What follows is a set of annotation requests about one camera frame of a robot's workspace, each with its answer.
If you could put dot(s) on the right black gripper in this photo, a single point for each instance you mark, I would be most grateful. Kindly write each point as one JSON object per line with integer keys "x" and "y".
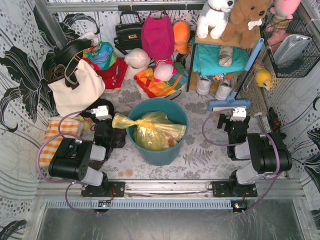
{"x": 235, "y": 124}

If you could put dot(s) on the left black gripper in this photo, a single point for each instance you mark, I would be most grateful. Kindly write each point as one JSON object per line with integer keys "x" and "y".
{"x": 99, "y": 122}

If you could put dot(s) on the yellow trash bag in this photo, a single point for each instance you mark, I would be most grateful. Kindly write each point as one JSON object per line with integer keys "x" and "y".
{"x": 153, "y": 131}

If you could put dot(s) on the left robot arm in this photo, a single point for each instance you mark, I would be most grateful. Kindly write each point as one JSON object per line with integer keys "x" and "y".
{"x": 81, "y": 160}

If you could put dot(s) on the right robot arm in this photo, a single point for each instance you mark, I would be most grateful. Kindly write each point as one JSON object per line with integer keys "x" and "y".
{"x": 267, "y": 154}

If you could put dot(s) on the cream canvas tote bag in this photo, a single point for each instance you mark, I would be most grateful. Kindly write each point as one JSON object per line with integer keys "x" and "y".
{"x": 90, "y": 87}

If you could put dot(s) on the teal trash bin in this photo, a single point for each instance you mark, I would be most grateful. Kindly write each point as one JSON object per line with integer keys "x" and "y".
{"x": 175, "y": 114}

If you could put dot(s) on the rainbow striped bag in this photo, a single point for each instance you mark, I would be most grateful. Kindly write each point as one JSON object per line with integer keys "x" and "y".
{"x": 149, "y": 88}

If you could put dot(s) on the brown floral necktie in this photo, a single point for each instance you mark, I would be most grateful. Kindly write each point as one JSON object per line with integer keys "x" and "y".
{"x": 118, "y": 142}

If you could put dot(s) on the orange checkered towel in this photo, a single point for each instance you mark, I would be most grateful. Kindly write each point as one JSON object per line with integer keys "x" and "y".
{"x": 69, "y": 126}

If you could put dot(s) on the red garment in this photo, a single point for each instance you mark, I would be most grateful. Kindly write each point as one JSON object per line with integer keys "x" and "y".
{"x": 113, "y": 76}

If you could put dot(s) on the yellow plush duck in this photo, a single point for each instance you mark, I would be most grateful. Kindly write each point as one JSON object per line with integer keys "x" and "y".
{"x": 262, "y": 76}

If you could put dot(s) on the black metal shelf rack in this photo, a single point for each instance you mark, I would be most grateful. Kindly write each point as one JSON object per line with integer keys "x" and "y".
{"x": 233, "y": 43}

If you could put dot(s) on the grey patterned rolled cloth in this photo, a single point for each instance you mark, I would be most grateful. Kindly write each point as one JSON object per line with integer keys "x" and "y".
{"x": 225, "y": 55}

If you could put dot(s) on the colourful scarf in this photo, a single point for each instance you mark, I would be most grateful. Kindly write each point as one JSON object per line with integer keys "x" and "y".
{"x": 101, "y": 57}

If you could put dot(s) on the teal folded cloth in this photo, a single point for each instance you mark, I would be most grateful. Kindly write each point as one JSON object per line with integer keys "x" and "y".
{"x": 206, "y": 60}

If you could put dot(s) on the white fluffy plush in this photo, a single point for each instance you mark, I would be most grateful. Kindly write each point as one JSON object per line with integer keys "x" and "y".
{"x": 137, "y": 60}

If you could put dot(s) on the pink white plush doll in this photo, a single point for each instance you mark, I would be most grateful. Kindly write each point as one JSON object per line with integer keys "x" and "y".
{"x": 164, "y": 70}

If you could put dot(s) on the silver pouch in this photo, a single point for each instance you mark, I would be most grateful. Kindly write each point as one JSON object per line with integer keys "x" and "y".
{"x": 290, "y": 48}

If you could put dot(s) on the black leather handbag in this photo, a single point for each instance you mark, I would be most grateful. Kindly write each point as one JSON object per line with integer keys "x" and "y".
{"x": 128, "y": 35}

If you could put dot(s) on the brown plush dog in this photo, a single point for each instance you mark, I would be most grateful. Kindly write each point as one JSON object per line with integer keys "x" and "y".
{"x": 245, "y": 20}

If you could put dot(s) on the white plush dog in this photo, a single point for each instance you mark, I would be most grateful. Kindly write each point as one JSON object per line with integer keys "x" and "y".
{"x": 213, "y": 18}

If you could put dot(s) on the orange plush toy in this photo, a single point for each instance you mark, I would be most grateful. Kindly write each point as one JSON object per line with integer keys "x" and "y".
{"x": 182, "y": 32}

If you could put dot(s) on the pink plush toy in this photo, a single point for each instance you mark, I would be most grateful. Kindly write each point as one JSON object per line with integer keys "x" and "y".
{"x": 282, "y": 11}

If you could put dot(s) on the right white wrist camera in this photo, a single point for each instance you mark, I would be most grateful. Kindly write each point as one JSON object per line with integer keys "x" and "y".
{"x": 238, "y": 114}

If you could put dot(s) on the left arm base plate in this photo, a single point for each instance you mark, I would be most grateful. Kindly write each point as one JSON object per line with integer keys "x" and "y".
{"x": 114, "y": 189}

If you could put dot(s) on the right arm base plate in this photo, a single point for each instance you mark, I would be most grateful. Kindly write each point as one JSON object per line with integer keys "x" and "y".
{"x": 222, "y": 189}

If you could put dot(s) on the black wire basket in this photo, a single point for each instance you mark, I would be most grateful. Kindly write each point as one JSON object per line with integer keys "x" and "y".
{"x": 299, "y": 67}

